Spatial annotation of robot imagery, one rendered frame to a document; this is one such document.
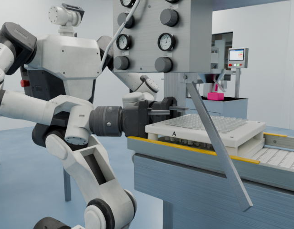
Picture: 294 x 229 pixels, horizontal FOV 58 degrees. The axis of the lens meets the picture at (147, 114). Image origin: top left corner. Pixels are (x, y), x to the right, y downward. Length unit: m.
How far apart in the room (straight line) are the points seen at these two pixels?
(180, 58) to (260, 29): 5.51
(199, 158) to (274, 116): 5.31
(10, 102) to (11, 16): 5.06
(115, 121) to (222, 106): 2.51
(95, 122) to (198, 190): 0.32
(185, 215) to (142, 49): 0.43
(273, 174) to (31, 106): 0.59
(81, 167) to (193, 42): 0.67
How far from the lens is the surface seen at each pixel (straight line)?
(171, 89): 0.96
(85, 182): 1.08
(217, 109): 3.20
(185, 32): 0.57
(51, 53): 1.02
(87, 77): 1.09
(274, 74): 5.84
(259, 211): 0.60
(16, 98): 0.76
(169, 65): 0.57
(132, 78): 1.24
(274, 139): 0.83
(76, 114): 0.77
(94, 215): 1.02
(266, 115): 5.95
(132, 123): 0.73
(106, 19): 6.63
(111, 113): 0.73
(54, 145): 1.13
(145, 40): 0.62
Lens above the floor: 1.10
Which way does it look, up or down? 9 degrees down
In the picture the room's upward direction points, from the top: straight up
